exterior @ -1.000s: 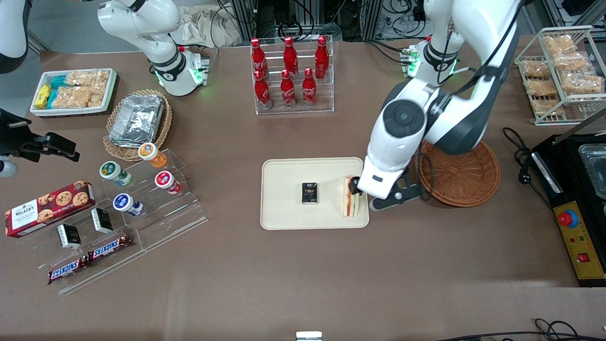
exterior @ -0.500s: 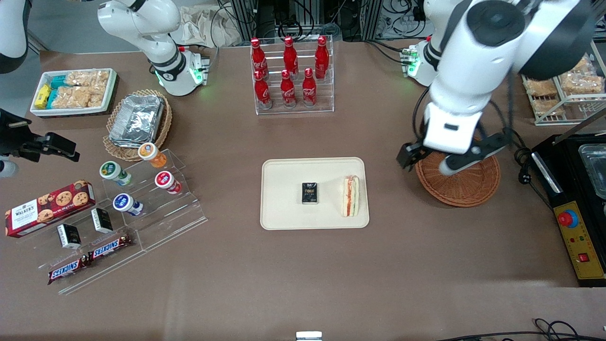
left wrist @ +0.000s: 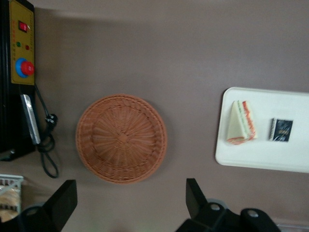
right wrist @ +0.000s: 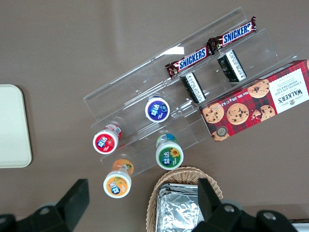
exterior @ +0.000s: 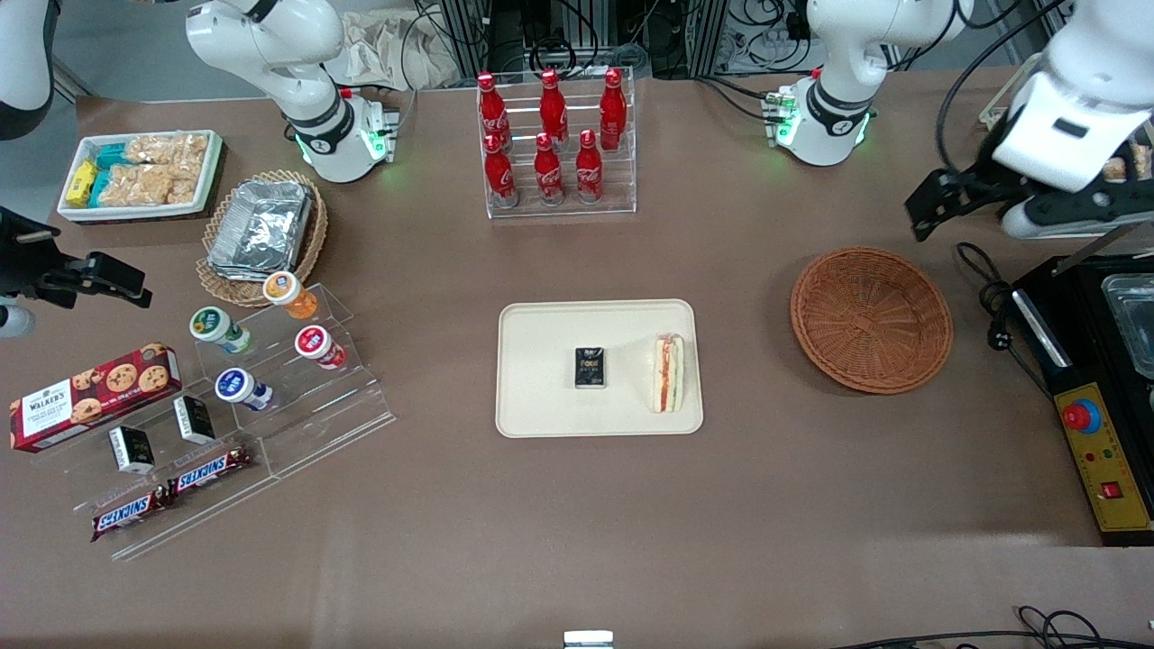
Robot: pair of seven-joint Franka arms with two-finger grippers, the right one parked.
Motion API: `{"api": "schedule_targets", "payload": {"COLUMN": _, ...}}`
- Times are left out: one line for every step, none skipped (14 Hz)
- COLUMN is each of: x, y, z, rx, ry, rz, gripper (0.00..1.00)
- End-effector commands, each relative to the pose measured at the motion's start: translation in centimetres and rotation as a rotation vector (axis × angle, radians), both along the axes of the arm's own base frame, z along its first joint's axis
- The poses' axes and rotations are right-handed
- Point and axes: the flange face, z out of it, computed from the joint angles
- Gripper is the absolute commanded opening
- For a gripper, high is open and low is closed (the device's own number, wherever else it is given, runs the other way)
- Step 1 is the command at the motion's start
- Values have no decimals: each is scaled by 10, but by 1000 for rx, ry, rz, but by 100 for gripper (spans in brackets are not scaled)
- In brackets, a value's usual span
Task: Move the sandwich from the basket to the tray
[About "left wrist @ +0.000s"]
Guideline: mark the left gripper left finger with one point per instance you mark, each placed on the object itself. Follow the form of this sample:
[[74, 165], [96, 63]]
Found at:
[[58, 205]]

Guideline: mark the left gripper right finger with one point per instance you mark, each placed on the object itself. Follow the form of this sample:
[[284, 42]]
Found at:
[[205, 212]]

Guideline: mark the triangular sandwich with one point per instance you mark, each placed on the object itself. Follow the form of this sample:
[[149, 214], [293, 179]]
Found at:
[[241, 123]]

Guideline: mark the cream plastic tray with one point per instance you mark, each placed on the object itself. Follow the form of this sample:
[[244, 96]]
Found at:
[[277, 159]]

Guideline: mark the brown round wicker basket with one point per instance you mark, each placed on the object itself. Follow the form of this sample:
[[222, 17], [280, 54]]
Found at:
[[120, 140]]

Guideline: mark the clear rice cracker pack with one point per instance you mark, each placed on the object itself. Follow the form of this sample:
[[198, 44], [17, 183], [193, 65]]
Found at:
[[8, 198]]

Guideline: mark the black machine yellow control panel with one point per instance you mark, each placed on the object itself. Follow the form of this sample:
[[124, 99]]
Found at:
[[9, 108]]

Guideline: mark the small black snack box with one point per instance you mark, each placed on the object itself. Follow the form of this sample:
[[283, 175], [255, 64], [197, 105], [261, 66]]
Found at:
[[281, 130]]

